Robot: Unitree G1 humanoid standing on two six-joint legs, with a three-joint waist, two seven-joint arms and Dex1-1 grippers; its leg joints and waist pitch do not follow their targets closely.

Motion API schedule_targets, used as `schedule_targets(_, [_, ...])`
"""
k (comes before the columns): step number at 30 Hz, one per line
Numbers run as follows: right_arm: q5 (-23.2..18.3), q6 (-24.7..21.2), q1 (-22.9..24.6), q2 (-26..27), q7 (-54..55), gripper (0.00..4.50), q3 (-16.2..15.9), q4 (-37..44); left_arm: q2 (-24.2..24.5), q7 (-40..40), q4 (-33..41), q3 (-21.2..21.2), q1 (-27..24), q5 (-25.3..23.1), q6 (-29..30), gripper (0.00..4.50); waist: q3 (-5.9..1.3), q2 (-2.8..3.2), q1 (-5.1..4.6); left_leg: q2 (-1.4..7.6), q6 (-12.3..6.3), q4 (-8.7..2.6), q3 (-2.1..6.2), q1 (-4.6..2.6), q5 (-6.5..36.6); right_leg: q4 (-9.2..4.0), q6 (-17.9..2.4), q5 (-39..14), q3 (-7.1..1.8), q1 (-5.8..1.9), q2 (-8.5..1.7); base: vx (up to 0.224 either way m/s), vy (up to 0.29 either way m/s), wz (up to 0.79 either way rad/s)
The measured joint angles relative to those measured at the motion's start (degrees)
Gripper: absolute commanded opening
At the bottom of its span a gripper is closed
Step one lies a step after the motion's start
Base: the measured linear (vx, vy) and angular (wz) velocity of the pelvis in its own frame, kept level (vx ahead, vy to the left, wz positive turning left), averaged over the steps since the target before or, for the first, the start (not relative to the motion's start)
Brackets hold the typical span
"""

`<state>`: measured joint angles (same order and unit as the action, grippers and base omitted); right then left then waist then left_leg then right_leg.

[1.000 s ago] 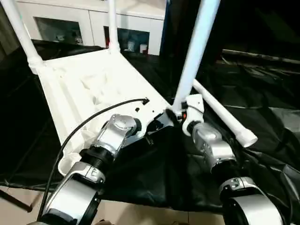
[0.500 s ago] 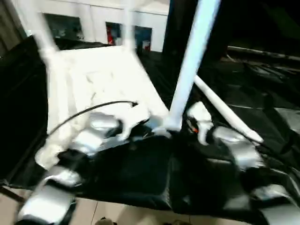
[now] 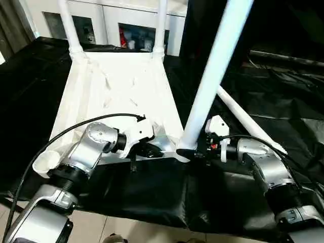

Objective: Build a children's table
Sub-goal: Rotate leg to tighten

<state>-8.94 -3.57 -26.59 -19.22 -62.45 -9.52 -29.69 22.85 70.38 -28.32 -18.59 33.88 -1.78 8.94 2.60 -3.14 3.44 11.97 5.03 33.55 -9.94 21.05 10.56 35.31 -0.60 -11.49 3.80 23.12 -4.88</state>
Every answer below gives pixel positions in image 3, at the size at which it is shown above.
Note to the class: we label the long black rod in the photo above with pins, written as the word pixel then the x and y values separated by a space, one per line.
pixel 286 57

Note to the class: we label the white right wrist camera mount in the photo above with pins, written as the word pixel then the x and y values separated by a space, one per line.
pixel 217 124

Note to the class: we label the white plastic table top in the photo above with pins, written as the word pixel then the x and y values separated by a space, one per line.
pixel 114 88

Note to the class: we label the grey curtain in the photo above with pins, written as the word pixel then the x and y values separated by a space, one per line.
pixel 12 25

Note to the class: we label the white display cabinet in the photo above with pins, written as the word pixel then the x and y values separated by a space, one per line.
pixel 108 20

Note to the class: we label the dark tall cabinet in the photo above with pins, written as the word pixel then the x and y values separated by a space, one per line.
pixel 278 20

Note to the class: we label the black mat cloth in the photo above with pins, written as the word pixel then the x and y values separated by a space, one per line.
pixel 157 192

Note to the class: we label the white plastic table leg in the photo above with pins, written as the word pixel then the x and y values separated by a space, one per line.
pixel 160 25
pixel 217 63
pixel 69 25
pixel 240 111

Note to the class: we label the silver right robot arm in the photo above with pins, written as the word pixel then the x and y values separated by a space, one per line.
pixel 268 164

